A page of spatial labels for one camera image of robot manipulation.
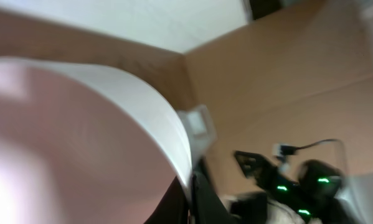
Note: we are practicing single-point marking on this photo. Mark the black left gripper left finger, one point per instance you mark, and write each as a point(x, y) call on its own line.
point(173, 207)

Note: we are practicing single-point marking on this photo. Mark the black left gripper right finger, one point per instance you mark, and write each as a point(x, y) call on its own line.
point(206, 205)

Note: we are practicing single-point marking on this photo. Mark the clear plastic bin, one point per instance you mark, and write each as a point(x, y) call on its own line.
point(200, 131)

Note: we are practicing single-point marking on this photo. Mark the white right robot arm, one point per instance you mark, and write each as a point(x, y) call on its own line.
point(320, 191)

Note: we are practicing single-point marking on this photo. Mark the white bowl with rice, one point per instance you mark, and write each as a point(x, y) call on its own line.
point(84, 143)

